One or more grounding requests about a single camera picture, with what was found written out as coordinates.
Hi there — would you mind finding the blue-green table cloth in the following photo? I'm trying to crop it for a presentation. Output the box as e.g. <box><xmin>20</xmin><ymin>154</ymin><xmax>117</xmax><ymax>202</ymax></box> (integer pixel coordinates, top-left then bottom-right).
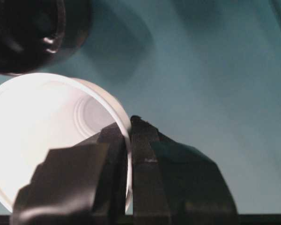
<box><xmin>0</xmin><ymin>0</ymin><xmax>281</xmax><ymax>215</ymax></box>

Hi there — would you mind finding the black cup holder red handle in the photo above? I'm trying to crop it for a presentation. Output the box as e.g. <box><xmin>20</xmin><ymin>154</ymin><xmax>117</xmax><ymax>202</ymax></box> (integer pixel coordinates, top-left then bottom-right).
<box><xmin>0</xmin><ymin>0</ymin><xmax>92</xmax><ymax>75</ymax></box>

